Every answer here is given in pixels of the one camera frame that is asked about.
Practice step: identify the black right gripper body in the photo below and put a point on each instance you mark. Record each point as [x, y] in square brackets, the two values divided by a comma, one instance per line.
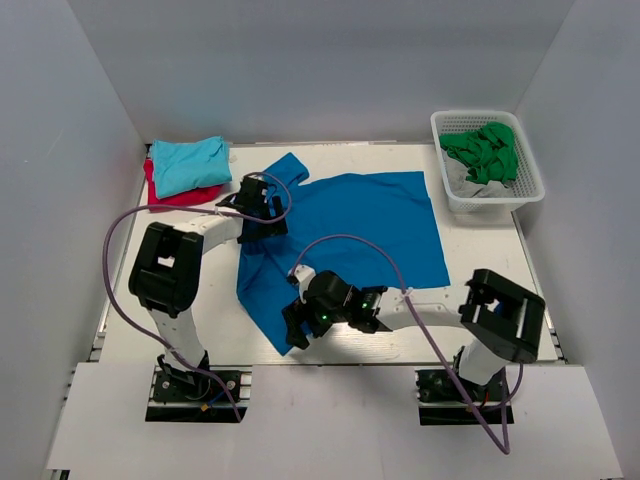
[295, 320]

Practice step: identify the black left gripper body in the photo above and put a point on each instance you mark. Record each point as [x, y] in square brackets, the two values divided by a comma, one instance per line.
[265, 226]

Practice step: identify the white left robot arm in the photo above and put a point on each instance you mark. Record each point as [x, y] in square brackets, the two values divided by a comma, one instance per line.
[166, 272]

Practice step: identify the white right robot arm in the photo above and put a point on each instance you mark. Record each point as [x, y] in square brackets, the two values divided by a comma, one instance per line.
[504, 318]

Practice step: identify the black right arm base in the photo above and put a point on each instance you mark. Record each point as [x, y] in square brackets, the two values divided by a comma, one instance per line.
[441, 404]

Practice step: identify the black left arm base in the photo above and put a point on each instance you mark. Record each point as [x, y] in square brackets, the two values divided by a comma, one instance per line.
[170, 401]

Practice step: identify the folded red t-shirt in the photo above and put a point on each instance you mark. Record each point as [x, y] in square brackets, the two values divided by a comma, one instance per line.
[190, 198]

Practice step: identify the folded light blue t-shirt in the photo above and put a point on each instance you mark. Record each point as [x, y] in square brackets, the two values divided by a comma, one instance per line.
[182, 167]

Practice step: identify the grey t-shirt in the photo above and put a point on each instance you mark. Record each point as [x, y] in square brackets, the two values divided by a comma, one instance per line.
[459, 184]

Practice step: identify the white plastic basket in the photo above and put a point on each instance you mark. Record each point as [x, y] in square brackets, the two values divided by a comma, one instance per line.
[527, 188]

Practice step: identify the green t-shirt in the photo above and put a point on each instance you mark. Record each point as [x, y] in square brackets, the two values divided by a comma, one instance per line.
[488, 152]

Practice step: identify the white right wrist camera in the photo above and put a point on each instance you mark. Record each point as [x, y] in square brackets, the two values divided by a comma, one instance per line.
[301, 277]

